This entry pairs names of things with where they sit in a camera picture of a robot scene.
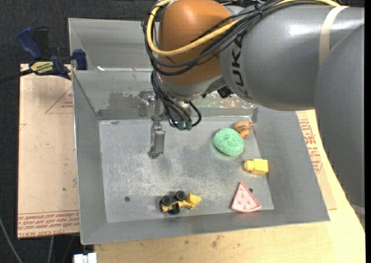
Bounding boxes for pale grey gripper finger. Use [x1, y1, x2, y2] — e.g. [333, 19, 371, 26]
[155, 128, 167, 158]
[147, 124, 158, 159]

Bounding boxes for grey metal bin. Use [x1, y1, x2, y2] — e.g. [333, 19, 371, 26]
[68, 17, 330, 246]

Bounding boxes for yellow toy truck, black wheels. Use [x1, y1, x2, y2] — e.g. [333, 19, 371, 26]
[158, 190, 202, 215]

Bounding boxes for orange striped toy animal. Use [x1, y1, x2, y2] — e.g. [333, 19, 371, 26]
[234, 120, 256, 138]

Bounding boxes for yellow toy block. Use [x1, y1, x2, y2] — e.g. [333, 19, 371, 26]
[243, 158, 270, 176]

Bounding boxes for pink watermelon slice toy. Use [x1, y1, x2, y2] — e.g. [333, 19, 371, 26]
[230, 181, 262, 213]

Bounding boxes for brown cardboard board, red print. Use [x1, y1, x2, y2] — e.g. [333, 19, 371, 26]
[17, 63, 339, 239]

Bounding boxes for black cylinder on white bracket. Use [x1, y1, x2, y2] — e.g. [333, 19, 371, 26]
[202, 82, 235, 100]

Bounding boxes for green ring sponge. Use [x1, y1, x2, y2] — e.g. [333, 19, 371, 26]
[213, 127, 245, 157]

